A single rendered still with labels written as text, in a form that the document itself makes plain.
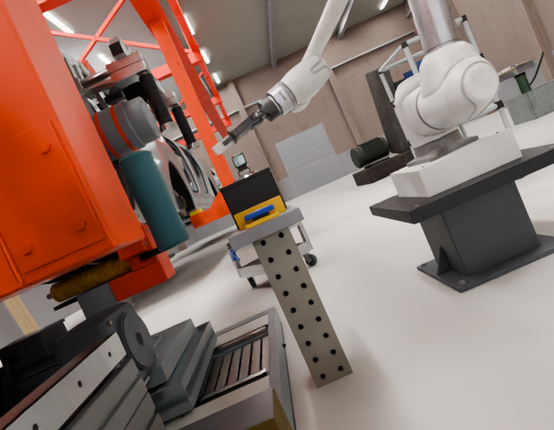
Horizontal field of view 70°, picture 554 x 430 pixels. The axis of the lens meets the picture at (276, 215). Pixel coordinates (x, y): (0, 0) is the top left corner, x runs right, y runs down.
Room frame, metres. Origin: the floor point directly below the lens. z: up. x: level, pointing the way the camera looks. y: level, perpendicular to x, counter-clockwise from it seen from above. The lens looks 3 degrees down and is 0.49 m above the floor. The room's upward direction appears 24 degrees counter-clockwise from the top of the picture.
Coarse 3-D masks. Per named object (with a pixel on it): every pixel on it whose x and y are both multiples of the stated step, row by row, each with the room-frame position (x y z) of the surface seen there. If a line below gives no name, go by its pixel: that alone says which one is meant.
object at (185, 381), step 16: (192, 336) 1.37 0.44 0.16; (208, 336) 1.37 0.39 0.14; (192, 352) 1.24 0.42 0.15; (208, 352) 1.28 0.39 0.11; (176, 368) 1.11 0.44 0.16; (192, 368) 1.08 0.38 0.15; (160, 384) 1.01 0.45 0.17; (176, 384) 0.97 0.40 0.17; (192, 384) 1.03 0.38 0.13; (160, 400) 0.97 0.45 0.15; (176, 400) 0.97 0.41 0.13; (192, 400) 0.98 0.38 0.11; (160, 416) 0.97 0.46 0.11
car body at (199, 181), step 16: (160, 144) 4.29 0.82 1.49; (176, 144) 5.85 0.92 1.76; (160, 160) 4.02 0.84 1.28; (176, 160) 4.72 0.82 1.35; (192, 160) 7.75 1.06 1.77; (176, 176) 4.67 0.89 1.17; (192, 176) 5.77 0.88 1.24; (208, 176) 7.32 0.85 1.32; (176, 192) 4.45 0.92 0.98; (192, 192) 4.86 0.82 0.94; (208, 192) 6.64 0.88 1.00; (192, 208) 4.78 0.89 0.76; (208, 208) 6.32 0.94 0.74
